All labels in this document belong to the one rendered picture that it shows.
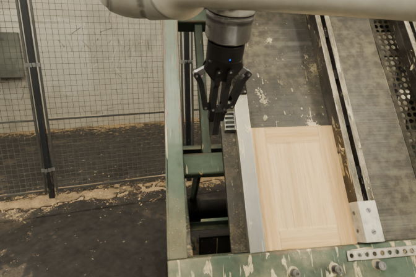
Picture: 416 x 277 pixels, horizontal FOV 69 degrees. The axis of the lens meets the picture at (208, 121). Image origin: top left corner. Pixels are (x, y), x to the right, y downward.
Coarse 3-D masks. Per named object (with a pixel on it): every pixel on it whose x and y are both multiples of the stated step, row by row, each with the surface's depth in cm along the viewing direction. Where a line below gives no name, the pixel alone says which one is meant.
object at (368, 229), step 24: (312, 24) 125; (336, 48) 117; (336, 72) 114; (336, 96) 110; (336, 120) 109; (336, 144) 109; (360, 144) 104; (360, 168) 102; (360, 192) 99; (360, 216) 96; (360, 240) 96; (384, 240) 94
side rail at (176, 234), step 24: (168, 24) 116; (168, 48) 113; (168, 72) 109; (168, 96) 106; (168, 120) 103; (168, 144) 100; (168, 168) 97; (168, 192) 95; (168, 216) 92; (168, 240) 90
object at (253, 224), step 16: (240, 96) 110; (240, 112) 108; (240, 128) 106; (240, 144) 104; (240, 160) 102; (240, 176) 102; (256, 176) 100; (256, 192) 98; (256, 208) 97; (256, 224) 95; (256, 240) 93
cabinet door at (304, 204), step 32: (256, 128) 108; (288, 128) 110; (320, 128) 111; (256, 160) 104; (288, 160) 106; (320, 160) 107; (288, 192) 102; (320, 192) 103; (288, 224) 98; (320, 224) 99; (352, 224) 100
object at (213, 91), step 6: (216, 72) 62; (216, 78) 63; (210, 84) 67; (216, 84) 64; (210, 90) 67; (216, 90) 65; (210, 96) 67; (216, 96) 66; (210, 102) 68; (216, 102) 67; (210, 108) 68
